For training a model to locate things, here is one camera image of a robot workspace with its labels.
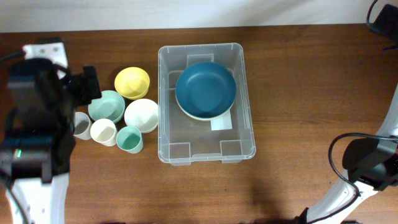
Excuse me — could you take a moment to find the yellow plastic bowl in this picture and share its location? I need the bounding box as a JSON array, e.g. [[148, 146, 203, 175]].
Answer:
[[114, 67, 150, 100]]

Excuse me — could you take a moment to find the cream plastic cup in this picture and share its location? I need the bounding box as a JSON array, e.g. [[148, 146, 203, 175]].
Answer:
[[90, 118, 118, 147]]

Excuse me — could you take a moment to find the white plastic bowl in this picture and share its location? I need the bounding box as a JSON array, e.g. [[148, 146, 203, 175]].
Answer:
[[124, 98, 159, 133]]

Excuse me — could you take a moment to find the large beige plate bowl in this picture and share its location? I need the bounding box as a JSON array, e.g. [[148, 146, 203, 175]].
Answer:
[[175, 97, 234, 121]]

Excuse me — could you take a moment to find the green plastic cup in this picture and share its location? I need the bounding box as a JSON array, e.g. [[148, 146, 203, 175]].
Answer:
[[116, 126, 144, 154]]

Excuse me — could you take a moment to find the green plastic bowl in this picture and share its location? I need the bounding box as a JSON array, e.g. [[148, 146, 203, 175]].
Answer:
[[88, 90, 125, 123]]

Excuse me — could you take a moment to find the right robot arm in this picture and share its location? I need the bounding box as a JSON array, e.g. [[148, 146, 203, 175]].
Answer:
[[294, 96, 397, 224]]

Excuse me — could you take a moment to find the large blue bowl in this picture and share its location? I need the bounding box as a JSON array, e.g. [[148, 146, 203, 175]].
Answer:
[[175, 62, 237, 118]]

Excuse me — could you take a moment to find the grey plastic cup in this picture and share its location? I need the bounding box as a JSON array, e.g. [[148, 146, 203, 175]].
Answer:
[[73, 112, 92, 141]]

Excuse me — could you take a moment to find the white paper label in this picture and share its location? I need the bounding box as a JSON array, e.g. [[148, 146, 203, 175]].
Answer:
[[211, 110, 233, 131]]

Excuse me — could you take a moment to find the clear plastic storage container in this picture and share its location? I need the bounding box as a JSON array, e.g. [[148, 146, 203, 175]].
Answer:
[[158, 43, 256, 166]]

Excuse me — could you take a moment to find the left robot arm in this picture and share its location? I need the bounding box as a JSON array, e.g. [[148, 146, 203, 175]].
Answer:
[[1, 37, 101, 223]]

